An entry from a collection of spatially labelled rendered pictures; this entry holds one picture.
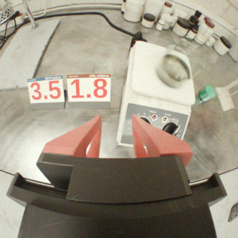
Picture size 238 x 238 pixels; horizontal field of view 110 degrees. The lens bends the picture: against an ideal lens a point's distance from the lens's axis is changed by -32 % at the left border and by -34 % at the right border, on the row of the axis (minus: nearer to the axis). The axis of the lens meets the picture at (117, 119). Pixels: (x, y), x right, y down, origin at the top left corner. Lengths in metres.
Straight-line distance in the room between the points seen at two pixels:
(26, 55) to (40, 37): 0.08
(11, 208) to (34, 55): 0.43
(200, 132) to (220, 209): 0.28
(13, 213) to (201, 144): 0.52
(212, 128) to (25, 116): 0.49
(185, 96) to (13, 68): 0.44
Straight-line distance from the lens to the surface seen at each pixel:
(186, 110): 0.24
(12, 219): 0.42
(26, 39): 0.51
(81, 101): 0.27
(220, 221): 0.53
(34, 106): 0.31
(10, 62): 0.46
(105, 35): 0.41
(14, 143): 0.33
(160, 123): 0.22
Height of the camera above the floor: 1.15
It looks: 75 degrees down
